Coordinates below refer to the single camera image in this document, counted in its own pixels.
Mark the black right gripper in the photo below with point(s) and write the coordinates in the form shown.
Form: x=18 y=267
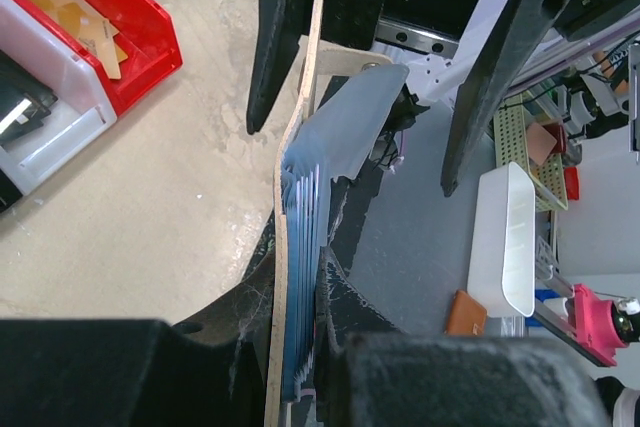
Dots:
x=424 y=26

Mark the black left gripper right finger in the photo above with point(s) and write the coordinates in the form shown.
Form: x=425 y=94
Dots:
x=369 y=373

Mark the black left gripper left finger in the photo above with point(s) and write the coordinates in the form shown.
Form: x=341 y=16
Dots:
x=207 y=370

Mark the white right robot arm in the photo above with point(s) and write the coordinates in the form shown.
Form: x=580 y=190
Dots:
x=482 y=46

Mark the gold VIP cards stack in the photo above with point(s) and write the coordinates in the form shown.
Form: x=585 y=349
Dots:
x=88 y=27

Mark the orange leather wallet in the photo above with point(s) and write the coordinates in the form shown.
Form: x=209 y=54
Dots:
x=467 y=317

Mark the yellow perforated basket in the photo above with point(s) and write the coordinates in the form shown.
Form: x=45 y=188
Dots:
x=521 y=139

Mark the white oblong tray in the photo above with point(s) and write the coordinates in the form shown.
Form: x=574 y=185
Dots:
x=502 y=263

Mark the pink plastic fixture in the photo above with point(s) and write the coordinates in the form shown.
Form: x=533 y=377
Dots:
x=594 y=326

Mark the red plastic bin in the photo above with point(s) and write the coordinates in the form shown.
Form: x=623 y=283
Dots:
x=144 y=42

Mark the black plastic bin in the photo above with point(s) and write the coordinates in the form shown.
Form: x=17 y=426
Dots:
x=20 y=102

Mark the white plastic bin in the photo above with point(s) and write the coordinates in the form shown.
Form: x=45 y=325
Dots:
x=52 y=104

